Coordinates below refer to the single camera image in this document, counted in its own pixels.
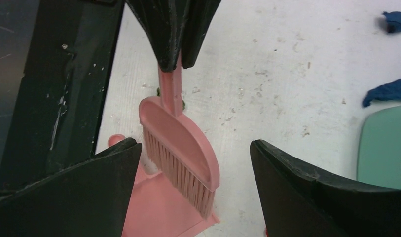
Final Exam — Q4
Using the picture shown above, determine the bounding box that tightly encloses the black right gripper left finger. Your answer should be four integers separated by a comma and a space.
0, 138, 142, 237

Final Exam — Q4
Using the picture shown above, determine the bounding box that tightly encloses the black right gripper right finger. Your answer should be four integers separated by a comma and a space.
250, 140, 401, 237

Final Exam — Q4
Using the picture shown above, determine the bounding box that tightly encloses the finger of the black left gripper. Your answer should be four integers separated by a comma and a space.
182, 0, 221, 69
126, 0, 182, 72

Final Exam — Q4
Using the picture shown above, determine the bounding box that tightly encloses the pink dustpan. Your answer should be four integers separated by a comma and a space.
122, 136, 219, 237

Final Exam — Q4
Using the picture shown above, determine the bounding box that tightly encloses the pink hand brush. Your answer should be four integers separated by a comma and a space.
139, 59, 220, 218

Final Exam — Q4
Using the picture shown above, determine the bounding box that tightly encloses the green paper scrap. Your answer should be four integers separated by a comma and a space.
156, 87, 186, 111

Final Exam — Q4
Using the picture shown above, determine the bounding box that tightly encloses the green plastic waste bin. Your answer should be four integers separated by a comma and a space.
357, 106, 401, 189

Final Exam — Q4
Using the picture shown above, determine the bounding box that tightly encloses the long dark blue paper scrap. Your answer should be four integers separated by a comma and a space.
362, 79, 401, 108

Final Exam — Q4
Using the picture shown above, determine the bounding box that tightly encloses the small dark blue paper scrap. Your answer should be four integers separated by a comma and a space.
382, 11, 401, 34

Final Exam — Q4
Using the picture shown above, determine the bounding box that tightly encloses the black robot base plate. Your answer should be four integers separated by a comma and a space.
0, 0, 125, 197

